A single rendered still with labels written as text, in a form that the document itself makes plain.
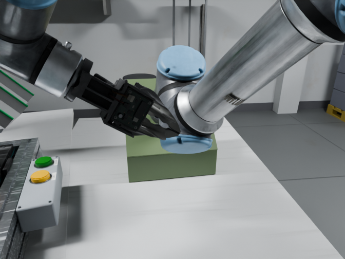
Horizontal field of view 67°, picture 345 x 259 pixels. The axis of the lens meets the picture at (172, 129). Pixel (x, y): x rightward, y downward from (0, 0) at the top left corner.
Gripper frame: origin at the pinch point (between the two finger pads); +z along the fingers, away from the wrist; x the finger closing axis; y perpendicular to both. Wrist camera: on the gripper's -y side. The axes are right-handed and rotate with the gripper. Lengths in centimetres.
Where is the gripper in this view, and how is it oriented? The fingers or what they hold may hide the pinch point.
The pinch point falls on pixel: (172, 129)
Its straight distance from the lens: 51.1
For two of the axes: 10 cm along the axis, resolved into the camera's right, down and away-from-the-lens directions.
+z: 7.9, 4.3, 4.4
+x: 5.0, -8.6, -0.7
